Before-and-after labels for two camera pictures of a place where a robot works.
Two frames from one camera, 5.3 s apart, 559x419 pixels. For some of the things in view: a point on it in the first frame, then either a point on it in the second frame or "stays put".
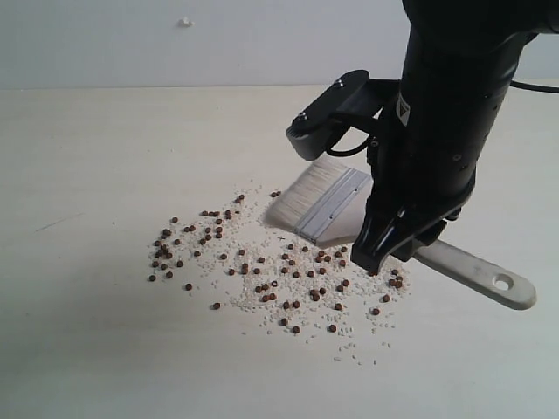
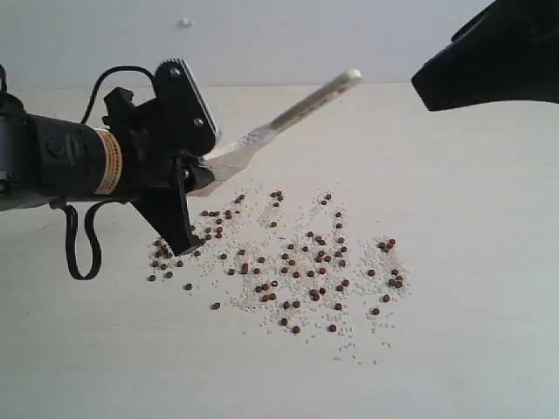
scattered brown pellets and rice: [289, 285] stays put
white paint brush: [325, 202] to [229, 161]
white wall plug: [185, 23] stays put
